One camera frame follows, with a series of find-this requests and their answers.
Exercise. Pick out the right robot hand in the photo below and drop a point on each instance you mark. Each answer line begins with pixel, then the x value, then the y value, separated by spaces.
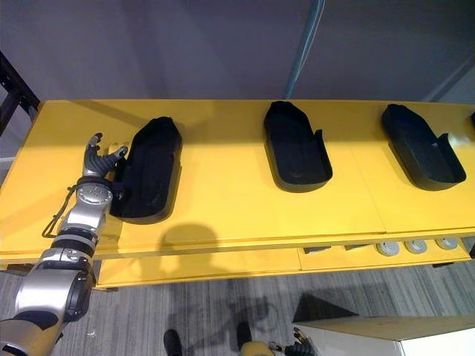
pixel 300 348

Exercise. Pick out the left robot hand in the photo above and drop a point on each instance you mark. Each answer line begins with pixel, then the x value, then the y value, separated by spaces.
pixel 95 163

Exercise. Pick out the black plastic housing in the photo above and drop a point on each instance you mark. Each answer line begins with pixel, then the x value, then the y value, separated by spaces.
pixel 419 148
pixel 297 148
pixel 152 174

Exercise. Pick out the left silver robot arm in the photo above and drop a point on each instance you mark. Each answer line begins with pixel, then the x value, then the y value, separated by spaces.
pixel 79 219

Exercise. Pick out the yellow shelf unit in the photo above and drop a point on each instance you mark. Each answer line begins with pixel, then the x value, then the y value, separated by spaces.
pixel 230 207

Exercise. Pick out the yellow rounded object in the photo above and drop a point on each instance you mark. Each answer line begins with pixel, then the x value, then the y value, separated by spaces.
pixel 255 349

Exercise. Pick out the robot right dark foot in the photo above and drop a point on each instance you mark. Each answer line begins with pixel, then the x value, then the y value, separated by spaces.
pixel 243 333

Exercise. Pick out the robot dark foot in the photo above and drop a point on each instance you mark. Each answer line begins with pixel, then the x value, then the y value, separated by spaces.
pixel 243 333
pixel 173 343

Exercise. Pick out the white cardboard box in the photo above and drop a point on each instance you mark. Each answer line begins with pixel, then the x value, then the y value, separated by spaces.
pixel 389 333

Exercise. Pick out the black metal rack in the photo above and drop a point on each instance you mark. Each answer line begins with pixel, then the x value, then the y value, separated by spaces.
pixel 16 92

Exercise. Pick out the robot left dark foot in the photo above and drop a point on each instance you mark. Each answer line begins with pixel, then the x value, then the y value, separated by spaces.
pixel 173 343

